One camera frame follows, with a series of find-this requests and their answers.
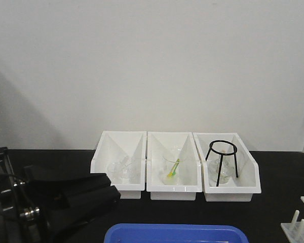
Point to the white storage bin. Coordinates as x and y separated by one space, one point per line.
157 143
239 189
112 146

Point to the black wire tripod stand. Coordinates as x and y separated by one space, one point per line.
227 149

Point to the blue plastic tray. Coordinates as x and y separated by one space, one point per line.
134 232

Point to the left white storage bin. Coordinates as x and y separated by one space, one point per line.
112 146

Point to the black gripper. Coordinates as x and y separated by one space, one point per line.
23 221

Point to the glass flask under tripod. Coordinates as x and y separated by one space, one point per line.
220 175

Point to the middle white storage bin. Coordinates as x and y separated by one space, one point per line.
157 143

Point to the right white storage bin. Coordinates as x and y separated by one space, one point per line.
239 189

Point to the white test tube rack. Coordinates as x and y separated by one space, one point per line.
294 230

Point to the beaker with green yellow sticks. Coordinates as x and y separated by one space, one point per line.
173 163

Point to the glassware in left bin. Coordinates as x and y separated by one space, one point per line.
122 171

